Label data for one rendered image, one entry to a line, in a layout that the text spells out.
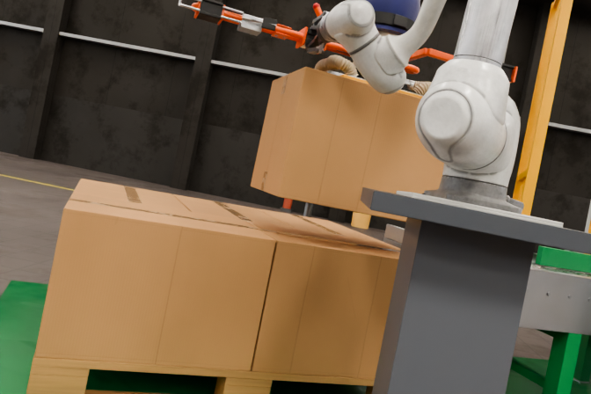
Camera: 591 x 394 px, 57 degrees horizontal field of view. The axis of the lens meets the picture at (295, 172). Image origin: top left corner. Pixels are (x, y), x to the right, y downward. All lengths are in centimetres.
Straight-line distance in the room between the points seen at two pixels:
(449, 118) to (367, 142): 66
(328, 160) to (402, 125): 27
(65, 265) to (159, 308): 28
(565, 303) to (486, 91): 108
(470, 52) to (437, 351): 65
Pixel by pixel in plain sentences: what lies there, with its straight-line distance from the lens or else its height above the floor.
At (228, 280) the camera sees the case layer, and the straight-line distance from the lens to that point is 163.
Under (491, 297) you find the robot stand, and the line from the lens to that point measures 130.
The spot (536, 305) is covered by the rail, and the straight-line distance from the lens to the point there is 199.
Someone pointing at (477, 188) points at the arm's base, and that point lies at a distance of 132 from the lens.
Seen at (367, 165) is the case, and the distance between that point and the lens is 172.
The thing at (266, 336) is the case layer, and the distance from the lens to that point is 171.
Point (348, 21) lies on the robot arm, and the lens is 150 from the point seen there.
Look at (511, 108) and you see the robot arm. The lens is 136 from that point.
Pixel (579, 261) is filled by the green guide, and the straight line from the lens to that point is 292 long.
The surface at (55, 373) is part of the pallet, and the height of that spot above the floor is 11.
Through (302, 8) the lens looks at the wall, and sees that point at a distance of 1074.
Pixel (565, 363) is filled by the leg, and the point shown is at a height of 30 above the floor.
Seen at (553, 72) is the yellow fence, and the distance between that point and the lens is 300.
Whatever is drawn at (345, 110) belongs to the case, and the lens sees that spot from 170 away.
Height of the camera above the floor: 76
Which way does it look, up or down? level
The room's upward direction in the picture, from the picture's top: 11 degrees clockwise
